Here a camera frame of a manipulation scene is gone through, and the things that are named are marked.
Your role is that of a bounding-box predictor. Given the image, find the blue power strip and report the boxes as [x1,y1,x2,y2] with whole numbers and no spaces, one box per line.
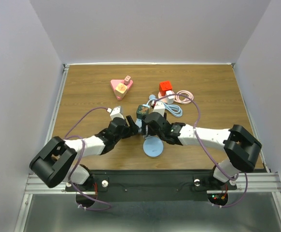
[135,93,190,133]

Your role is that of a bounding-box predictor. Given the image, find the dark green charger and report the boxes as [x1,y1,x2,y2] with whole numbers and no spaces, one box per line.
[136,104,150,119]

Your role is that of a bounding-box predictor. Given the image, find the blue round socket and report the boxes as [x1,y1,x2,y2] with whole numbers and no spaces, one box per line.
[143,136,164,158]

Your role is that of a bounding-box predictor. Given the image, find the pink triangular socket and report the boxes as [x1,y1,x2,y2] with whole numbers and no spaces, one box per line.
[110,79,133,101]

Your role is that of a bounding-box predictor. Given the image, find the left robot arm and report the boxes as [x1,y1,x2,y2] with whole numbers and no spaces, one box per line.
[29,116,139,190]

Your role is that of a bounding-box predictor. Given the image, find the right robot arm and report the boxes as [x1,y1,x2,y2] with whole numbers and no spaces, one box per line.
[142,112,262,189]

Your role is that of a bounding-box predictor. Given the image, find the white charger adapter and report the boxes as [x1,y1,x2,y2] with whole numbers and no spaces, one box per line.
[165,90,175,104]

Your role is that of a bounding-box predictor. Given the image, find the red cube socket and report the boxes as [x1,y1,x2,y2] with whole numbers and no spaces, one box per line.
[159,81,172,96]

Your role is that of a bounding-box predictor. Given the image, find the small pink charger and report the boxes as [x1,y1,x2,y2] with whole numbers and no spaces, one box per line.
[124,75,131,86]

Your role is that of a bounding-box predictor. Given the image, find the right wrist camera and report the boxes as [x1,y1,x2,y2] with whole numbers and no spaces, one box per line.
[149,101,165,117]

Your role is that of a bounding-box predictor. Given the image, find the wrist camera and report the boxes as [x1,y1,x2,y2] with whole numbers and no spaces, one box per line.
[149,101,165,117]
[106,106,125,120]

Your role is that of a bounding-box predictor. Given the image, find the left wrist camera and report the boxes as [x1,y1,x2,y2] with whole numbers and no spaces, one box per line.
[106,106,125,120]

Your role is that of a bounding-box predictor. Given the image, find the pink coiled cable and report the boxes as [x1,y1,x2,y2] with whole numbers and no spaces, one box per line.
[175,89,195,104]

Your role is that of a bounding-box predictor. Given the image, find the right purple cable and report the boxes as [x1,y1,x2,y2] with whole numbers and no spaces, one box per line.
[154,93,249,209]

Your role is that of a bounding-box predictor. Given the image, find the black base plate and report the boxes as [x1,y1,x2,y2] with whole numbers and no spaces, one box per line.
[78,170,236,202]

